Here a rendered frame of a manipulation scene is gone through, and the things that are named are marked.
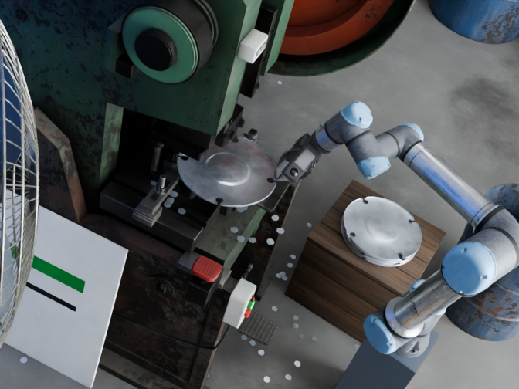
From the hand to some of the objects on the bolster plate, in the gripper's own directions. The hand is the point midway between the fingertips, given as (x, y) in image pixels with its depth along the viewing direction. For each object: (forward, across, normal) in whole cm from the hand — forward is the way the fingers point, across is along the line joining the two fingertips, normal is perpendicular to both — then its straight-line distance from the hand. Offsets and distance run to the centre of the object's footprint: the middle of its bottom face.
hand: (277, 177), depth 215 cm
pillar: (+20, +28, +11) cm, 36 cm away
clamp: (+20, +21, +20) cm, 35 cm away
